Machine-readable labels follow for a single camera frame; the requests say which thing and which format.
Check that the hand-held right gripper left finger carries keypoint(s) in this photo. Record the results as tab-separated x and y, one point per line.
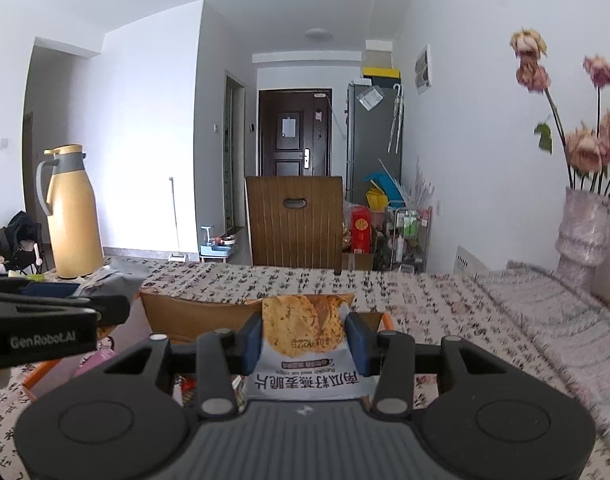
252	345

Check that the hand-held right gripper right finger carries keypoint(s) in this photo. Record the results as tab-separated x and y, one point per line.
357	345

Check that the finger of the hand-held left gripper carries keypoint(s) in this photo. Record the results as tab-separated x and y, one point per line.
110	310
50	289

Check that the silver foil snack packet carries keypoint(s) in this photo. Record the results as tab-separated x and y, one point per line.
115	282

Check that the pink snack packet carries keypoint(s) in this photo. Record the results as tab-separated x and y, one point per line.
95	362

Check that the white cracker packet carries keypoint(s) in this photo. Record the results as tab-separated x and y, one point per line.
305	365

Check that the red cardboard box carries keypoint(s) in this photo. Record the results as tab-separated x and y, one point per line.
195	315

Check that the black bag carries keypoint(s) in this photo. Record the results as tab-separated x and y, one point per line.
15	240

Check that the yellow thermos jug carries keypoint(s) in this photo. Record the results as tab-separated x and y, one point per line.
72	215

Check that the brown carton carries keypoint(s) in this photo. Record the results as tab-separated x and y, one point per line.
357	262

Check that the calligraphy print tablecloth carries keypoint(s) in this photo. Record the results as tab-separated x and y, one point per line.
435	310

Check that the white mop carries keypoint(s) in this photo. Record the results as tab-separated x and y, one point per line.
177	255

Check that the red gift box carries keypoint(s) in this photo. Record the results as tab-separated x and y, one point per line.
361	230

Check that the brown wooden chair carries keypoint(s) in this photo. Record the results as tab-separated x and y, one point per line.
295	230

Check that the white vented panel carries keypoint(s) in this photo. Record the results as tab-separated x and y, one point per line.
470	262

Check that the yellow plastic bag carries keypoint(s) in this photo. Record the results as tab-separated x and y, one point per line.
376	199

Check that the blue plastic dustpan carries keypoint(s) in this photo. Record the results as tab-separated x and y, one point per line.
385	185

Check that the pale dried plumes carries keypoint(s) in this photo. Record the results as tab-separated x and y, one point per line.
424	185

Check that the grey side door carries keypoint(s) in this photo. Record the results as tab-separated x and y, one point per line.
235	150

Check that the grey refrigerator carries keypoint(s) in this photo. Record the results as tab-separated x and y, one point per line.
375	145

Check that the grey quilted runner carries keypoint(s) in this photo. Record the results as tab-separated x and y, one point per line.
560	320

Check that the dark brown entrance door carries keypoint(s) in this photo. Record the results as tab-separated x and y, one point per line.
295	130

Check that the white notice on door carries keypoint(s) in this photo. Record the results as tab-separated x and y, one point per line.
289	126

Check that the white umbrella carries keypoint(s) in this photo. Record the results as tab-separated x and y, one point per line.
396	120

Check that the paper sheet in plastic sleeve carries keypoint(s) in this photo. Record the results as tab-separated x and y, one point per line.
371	97

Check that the pink textured vase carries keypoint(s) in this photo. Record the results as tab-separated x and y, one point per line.
582	240

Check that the yellow box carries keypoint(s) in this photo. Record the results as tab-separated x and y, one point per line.
382	73

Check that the bunch of dried pink roses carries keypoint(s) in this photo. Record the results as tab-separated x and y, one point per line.
592	145

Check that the round ceiling lamp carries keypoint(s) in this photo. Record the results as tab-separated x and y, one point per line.
318	34

